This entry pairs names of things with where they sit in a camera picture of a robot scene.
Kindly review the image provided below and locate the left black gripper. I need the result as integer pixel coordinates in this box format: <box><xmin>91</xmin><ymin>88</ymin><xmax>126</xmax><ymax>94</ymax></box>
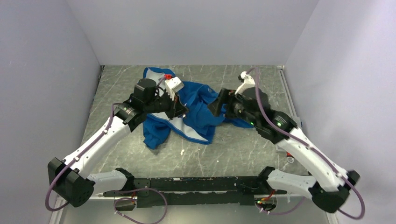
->
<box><xmin>145</xmin><ymin>89</ymin><xmax>190</xmax><ymax>120</ymax></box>

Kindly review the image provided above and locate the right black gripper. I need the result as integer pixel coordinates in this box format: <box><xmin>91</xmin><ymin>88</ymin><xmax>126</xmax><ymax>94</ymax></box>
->
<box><xmin>206</xmin><ymin>88</ymin><xmax>259</xmax><ymax>128</ymax></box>

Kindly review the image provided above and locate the blue zip jacket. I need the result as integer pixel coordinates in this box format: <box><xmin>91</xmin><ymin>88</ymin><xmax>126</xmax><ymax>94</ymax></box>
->
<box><xmin>142</xmin><ymin>67</ymin><xmax>253</xmax><ymax>151</ymax></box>

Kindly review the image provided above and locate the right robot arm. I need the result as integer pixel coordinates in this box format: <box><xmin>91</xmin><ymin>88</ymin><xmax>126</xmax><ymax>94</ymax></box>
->
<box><xmin>208</xmin><ymin>87</ymin><xmax>360</xmax><ymax>213</ymax></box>

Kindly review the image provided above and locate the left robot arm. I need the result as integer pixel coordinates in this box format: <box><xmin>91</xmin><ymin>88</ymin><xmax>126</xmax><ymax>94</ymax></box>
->
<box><xmin>47</xmin><ymin>77</ymin><xmax>188</xmax><ymax>208</ymax></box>

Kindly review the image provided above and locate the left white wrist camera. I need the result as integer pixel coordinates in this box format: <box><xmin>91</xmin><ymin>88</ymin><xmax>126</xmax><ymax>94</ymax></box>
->
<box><xmin>164</xmin><ymin>74</ymin><xmax>184</xmax><ymax>100</ymax></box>

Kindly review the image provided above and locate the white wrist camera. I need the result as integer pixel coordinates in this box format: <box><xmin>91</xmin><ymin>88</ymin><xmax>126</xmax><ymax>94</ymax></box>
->
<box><xmin>235</xmin><ymin>71</ymin><xmax>255</xmax><ymax>95</ymax></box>
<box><xmin>164</xmin><ymin>74</ymin><xmax>184</xmax><ymax>100</ymax></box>

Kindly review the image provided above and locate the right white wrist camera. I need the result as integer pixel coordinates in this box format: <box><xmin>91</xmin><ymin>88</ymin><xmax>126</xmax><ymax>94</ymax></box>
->
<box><xmin>235</xmin><ymin>71</ymin><xmax>255</xmax><ymax>95</ymax></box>

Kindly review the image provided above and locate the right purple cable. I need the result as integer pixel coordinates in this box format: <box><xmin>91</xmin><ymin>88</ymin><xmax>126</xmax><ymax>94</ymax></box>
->
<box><xmin>246</xmin><ymin>67</ymin><xmax>366</xmax><ymax>221</ymax></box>

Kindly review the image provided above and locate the orange handled adjustable wrench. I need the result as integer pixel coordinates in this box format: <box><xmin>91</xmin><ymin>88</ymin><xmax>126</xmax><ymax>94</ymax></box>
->
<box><xmin>286</xmin><ymin>152</ymin><xmax>295</xmax><ymax>163</ymax></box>

